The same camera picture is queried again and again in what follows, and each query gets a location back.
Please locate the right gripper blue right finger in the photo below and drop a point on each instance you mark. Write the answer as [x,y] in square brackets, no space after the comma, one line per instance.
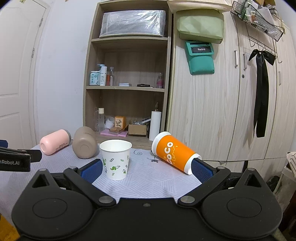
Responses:
[212,180]

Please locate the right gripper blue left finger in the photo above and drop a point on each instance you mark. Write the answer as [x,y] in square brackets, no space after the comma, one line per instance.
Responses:
[82,179]

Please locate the white floral paper cup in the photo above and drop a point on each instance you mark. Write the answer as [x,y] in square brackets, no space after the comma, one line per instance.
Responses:
[115,158]

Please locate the taupe cylindrical cup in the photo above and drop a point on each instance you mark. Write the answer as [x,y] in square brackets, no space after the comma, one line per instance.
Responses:
[84,143]

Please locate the pink cylindrical cup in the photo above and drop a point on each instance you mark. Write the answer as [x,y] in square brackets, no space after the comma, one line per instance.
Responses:
[55,141]

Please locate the orange coco paper cup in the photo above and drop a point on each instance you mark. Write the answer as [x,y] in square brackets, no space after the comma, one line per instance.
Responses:
[174,152]

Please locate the white small cup on shelf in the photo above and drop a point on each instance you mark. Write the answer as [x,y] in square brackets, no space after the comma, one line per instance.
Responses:
[109,122]

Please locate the pink flat pad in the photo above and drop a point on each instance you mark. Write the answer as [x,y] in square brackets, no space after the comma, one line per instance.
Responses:
[107,132]

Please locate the clear bottle cream cap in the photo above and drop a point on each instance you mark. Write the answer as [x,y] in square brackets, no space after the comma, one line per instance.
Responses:
[101,120]

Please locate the grey patterned table cloth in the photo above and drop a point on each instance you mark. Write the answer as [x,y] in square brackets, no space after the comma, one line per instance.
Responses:
[147,177]

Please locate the small floral tan box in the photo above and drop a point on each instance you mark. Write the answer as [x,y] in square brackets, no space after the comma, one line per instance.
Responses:
[119,124]

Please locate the small brown cardboard box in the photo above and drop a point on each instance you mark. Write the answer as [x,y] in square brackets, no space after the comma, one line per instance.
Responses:
[136,130]

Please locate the white paper towel roll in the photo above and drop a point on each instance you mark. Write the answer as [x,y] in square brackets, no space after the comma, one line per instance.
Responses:
[155,124]

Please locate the light wood wardrobe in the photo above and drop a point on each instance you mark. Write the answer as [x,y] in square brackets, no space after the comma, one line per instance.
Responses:
[213,113]

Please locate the white tube bottle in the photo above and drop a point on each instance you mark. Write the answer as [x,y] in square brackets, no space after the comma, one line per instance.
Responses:
[103,75]

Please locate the flat white tin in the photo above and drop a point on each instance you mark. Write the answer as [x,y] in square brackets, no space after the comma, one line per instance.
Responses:
[124,84]

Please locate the black flat item on shelf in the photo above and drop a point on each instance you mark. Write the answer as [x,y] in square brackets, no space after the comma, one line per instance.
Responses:
[144,85]

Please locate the wooden open shelf unit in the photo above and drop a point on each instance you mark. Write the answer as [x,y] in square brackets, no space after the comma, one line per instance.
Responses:
[136,60]

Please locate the small pink bottle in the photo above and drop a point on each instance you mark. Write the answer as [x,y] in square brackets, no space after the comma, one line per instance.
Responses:
[160,81]

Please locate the teal redmi pouch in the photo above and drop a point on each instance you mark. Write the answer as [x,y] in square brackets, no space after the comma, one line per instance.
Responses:
[200,57]

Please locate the black ribbon bow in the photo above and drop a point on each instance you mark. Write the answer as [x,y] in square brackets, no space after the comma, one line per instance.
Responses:
[262,91]

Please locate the white panel door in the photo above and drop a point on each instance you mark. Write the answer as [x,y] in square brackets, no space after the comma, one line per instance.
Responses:
[21,29]

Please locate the green padded bag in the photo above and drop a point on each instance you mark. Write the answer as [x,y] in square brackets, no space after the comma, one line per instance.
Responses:
[204,25]

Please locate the black wire basket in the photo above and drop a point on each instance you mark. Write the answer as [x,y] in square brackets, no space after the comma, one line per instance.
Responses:
[247,13]

